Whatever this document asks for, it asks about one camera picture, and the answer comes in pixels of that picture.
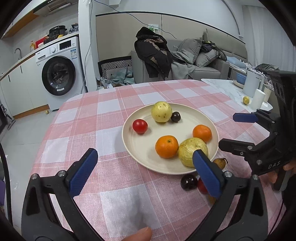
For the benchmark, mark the white cup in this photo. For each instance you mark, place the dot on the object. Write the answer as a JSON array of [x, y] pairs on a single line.
[[257, 99]]

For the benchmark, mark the person's right hand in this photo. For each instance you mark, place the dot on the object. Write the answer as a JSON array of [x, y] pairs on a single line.
[[272, 177]]

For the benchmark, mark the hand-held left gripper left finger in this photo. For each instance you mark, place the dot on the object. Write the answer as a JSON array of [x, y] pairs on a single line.
[[84, 171]]

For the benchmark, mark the floor mop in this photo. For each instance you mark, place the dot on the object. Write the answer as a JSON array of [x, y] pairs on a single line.
[[10, 121]]

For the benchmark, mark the black white patterned basket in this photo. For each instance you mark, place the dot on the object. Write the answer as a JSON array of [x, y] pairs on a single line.
[[114, 63]]

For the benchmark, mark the grey sofa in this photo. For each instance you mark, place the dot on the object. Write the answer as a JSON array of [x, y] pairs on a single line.
[[208, 71]]

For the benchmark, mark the black pressure cooker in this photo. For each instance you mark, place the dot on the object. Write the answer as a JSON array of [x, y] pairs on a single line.
[[56, 32]]

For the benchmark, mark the large grey pillow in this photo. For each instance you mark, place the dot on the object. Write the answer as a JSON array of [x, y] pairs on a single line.
[[190, 49]]

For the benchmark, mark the cream cup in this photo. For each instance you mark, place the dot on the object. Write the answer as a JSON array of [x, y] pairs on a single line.
[[268, 95]]

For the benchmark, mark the teal crumpled bag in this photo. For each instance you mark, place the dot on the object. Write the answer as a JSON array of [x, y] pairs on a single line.
[[118, 77]]

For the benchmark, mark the black jacket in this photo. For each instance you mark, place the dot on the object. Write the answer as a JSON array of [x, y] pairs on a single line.
[[152, 53]]

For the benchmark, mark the red tomato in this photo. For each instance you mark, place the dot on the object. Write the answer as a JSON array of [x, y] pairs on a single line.
[[201, 187], [140, 126]]

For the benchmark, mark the pink checked tablecloth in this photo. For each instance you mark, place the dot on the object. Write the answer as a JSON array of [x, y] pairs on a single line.
[[92, 120]]

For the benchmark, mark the red box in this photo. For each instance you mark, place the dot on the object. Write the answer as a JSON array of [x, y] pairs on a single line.
[[40, 42]]

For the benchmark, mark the grey bag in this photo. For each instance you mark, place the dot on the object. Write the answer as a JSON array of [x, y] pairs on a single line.
[[74, 28]]

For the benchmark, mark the yellow bottle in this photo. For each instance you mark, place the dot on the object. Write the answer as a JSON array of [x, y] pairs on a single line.
[[32, 46]]

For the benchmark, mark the blue bowl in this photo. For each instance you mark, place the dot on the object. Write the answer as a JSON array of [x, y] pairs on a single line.
[[241, 78]]

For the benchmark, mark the white kettle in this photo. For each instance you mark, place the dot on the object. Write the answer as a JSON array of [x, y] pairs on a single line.
[[252, 81]]

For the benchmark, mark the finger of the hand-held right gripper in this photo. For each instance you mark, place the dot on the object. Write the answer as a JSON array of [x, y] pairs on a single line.
[[245, 117], [235, 146]]

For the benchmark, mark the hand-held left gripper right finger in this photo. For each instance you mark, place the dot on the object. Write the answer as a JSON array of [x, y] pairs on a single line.
[[207, 173]]

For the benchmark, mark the range hood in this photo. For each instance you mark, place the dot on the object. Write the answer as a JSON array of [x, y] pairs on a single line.
[[55, 5]]

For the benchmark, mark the grey blanket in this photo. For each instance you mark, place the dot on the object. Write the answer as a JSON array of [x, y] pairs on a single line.
[[182, 69]]

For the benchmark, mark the small grey pillow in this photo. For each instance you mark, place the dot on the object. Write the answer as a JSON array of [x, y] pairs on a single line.
[[207, 59]]

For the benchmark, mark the dark clothes pile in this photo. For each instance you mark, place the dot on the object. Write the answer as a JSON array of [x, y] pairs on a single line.
[[211, 47]]

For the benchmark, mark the person's left hand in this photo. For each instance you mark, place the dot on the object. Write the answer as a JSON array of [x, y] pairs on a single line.
[[140, 235]]

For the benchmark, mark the white washing machine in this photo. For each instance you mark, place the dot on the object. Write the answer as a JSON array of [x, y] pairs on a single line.
[[60, 78]]

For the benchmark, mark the orange mandarin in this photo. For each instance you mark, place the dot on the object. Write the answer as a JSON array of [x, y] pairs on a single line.
[[202, 132], [166, 147]]

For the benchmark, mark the white curtain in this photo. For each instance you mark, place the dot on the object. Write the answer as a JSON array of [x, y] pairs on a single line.
[[266, 37]]

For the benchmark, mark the dark grey coat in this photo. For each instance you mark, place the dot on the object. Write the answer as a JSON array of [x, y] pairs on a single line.
[[266, 68]]

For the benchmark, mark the white kitchen counter cabinet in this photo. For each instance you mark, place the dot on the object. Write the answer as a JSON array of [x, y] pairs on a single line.
[[23, 88]]

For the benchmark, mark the cream round plate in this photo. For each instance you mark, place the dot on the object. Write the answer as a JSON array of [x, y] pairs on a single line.
[[148, 148]]

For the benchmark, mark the brown longan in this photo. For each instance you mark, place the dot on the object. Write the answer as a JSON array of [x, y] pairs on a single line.
[[220, 163], [211, 198]]

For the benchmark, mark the yellow green guava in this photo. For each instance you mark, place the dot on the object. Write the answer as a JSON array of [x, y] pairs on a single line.
[[161, 111], [188, 153]]

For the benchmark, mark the wall socket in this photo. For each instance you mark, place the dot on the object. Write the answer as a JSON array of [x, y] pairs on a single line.
[[152, 27]]

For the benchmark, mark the small yellow fruit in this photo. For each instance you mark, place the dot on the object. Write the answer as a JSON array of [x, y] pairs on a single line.
[[246, 100]]

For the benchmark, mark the white wall cabinet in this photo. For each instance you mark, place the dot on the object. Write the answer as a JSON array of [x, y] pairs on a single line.
[[20, 23]]

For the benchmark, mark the dark purple plum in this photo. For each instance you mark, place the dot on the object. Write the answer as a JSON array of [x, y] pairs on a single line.
[[189, 182], [175, 117]]

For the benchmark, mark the kitchen faucet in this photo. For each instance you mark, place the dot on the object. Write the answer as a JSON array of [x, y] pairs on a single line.
[[19, 52]]

